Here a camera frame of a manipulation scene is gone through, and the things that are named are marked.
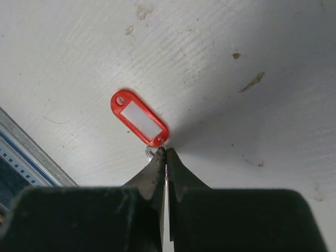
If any aluminium mounting rail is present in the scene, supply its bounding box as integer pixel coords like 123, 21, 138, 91
1, 109, 77, 187

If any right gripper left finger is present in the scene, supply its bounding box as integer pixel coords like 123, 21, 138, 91
1, 147, 166, 251

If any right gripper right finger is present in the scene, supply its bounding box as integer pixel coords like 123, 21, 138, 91
166, 148, 327, 251

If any white slotted cable duct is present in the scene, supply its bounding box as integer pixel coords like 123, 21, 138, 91
1, 140, 48, 187

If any red tag with keys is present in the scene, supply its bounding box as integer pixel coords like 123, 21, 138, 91
110, 89, 170, 161

